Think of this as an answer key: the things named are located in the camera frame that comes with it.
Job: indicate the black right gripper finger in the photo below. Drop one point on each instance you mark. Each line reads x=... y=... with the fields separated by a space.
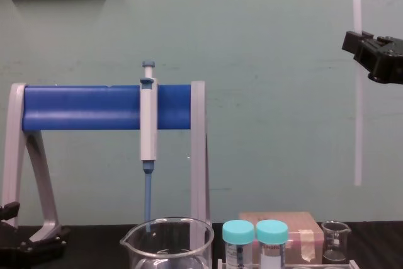
x=352 y=43
x=367 y=34

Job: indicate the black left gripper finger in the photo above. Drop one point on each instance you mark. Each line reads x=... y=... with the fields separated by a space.
x=9 y=214
x=47 y=240

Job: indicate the blue and grey pipette stand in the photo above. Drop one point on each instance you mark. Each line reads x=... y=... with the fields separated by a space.
x=78 y=108

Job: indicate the white and blue pipette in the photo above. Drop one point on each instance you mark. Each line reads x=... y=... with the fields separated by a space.
x=148 y=124

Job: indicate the large glass beaker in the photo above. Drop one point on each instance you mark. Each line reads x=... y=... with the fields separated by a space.
x=203 y=250

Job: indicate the brown cardboard box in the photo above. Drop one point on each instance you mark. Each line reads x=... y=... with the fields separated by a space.
x=299 y=221

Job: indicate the teal capped sample vial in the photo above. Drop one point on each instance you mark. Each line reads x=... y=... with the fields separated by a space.
x=238 y=231
x=272 y=231

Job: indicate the small glass beaker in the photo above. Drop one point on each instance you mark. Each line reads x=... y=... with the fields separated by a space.
x=335 y=243

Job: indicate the beige tape strip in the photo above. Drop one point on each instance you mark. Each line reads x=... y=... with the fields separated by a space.
x=308 y=243

